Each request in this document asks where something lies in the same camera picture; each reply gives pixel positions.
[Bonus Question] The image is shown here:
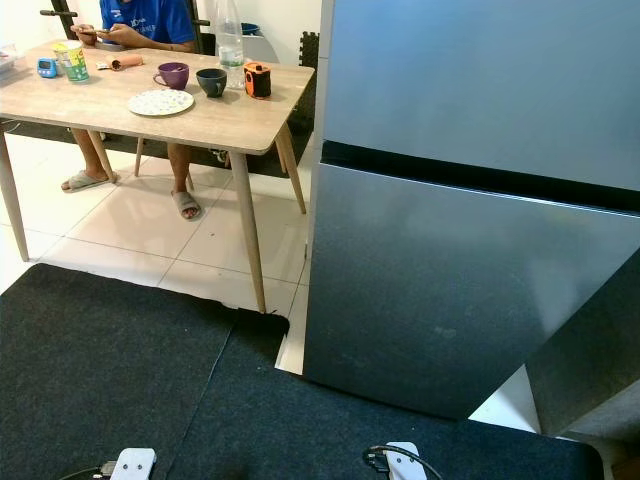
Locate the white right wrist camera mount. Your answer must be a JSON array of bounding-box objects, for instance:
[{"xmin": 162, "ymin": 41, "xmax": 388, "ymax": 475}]
[{"xmin": 385, "ymin": 441, "xmax": 427, "ymax": 480}]

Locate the dark grey mug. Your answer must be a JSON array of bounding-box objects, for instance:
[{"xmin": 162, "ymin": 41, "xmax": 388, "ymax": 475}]
[{"xmin": 196, "ymin": 68, "xmax": 229, "ymax": 99}]

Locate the purple mug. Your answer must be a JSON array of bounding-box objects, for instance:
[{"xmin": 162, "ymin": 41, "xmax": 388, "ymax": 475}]
[{"xmin": 154, "ymin": 62, "xmax": 191, "ymax": 91}]

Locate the green printed paper cup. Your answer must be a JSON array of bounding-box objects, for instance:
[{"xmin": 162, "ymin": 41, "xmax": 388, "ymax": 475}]
[{"xmin": 52, "ymin": 40, "xmax": 90, "ymax": 84}]

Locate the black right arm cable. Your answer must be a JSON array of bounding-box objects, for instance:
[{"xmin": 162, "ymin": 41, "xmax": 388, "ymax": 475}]
[{"xmin": 363, "ymin": 444, "xmax": 446, "ymax": 480}]

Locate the clear plastic storage container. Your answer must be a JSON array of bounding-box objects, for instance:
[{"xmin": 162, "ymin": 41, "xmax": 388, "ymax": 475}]
[{"xmin": 0, "ymin": 45, "xmax": 21, "ymax": 76}]

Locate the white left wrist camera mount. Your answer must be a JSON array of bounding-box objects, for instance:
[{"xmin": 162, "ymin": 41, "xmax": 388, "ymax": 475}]
[{"xmin": 108, "ymin": 448, "xmax": 157, "ymax": 480}]

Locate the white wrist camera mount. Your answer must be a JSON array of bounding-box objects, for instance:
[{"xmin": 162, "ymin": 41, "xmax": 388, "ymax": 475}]
[
  {"xmin": 385, "ymin": 441, "xmax": 427, "ymax": 480},
  {"xmin": 108, "ymin": 448, "xmax": 157, "ymax": 480}
]

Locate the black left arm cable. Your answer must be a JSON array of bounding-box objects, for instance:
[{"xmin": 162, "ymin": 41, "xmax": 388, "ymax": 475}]
[{"xmin": 60, "ymin": 462, "xmax": 116, "ymax": 480}]

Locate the clear plastic water bottle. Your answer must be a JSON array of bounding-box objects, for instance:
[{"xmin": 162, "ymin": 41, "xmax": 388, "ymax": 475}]
[{"xmin": 216, "ymin": 0, "xmax": 247, "ymax": 91}]

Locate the black foam puzzle mat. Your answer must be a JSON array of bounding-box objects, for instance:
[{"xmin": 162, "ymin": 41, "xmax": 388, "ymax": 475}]
[{"xmin": 298, "ymin": 30, "xmax": 321, "ymax": 71}]

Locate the orange and black device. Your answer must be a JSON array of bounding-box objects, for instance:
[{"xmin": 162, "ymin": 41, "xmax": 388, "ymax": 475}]
[{"xmin": 244, "ymin": 60, "xmax": 273, "ymax": 100}]

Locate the floral round plate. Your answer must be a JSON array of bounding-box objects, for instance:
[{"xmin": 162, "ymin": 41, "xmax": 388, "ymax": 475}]
[{"xmin": 128, "ymin": 89, "xmax": 195, "ymax": 118}]

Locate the tan rolled tube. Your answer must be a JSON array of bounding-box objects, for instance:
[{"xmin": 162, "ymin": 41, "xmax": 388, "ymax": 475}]
[{"xmin": 108, "ymin": 53, "xmax": 146, "ymax": 71}]

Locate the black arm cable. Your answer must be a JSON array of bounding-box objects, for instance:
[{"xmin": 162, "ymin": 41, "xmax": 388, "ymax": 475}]
[
  {"xmin": 363, "ymin": 444, "xmax": 446, "ymax": 480},
  {"xmin": 60, "ymin": 462, "xmax": 116, "ymax": 480}
]

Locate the black floor mat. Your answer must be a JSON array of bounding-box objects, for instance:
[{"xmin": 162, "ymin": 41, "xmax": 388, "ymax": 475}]
[{"xmin": 0, "ymin": 263, "xmax": 606, "ymax": 480}]

